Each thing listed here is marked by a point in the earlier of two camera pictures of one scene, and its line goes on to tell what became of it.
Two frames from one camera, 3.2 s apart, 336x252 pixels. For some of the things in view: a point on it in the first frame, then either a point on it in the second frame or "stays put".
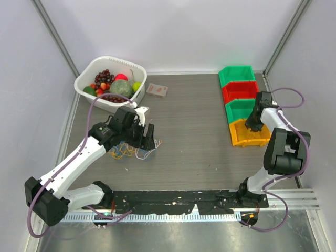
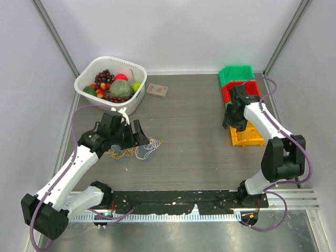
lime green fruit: x=136 y=85 stays put
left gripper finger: x=150 y=133 -> x=136 y=128
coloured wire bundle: x=124 y=149 stays put
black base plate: x=180 y=202 stays put
